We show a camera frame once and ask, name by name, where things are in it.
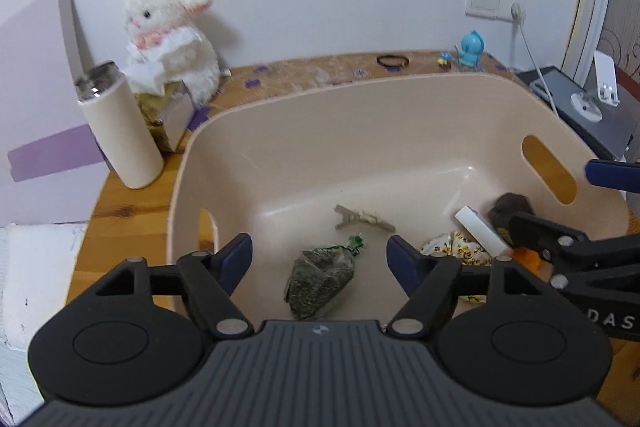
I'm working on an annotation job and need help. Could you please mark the yellow floral white cloth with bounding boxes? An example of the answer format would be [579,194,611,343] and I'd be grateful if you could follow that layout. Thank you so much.
[418,231,497,306]

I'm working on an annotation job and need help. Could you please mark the orange plastic object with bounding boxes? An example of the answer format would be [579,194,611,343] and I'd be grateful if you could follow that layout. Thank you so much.
[512,247,549,281]

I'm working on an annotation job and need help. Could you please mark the white blue card box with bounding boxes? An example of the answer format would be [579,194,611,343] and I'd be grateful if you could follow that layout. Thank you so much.
[454,206,512,258]

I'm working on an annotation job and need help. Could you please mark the beige bear hair clip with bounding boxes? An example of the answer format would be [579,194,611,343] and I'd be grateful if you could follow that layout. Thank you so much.
[334,205,396,233]

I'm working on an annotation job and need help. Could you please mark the green dried herb bag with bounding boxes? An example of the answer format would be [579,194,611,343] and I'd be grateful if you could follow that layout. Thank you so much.
[283,235,364,321]

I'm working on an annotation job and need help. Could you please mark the black small carton box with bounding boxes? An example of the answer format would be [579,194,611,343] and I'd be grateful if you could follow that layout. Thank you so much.
[487,193,535,233]

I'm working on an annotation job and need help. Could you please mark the dark grey tablet device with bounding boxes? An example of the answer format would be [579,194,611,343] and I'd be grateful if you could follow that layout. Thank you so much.
[515,65,639,160]

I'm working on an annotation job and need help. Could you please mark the white phone stand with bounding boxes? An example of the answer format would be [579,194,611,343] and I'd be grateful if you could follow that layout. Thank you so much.
[570,51,620,124]

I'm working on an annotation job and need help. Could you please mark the beige plastic storage basket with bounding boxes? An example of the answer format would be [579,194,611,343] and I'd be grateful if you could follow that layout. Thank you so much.
[167,74,629,324]

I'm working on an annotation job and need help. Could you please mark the white bed sheet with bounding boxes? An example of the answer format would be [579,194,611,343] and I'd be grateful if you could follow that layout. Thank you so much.
[1,223,87,426]

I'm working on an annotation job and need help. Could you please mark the tissue box with tissue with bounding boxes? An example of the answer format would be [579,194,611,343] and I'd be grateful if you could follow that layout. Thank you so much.
[124,63,195,153]

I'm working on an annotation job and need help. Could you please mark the blue bird figurine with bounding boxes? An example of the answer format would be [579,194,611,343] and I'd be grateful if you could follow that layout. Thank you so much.
[454,30,485,68]

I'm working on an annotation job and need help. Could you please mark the small mushroom figurine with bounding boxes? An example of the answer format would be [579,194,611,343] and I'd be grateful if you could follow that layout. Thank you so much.
[437,52,452,69]

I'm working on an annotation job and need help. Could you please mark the cream thermos bottle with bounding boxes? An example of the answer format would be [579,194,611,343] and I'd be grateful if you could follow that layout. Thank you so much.
[74,61,164,190]

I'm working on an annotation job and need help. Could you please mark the white plush bunny toy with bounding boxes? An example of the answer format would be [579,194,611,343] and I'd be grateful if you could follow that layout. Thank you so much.
[124,0,221,106]

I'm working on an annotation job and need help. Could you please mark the black hair tie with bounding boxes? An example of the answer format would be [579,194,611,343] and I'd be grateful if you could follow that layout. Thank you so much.
[375,53,411,70]

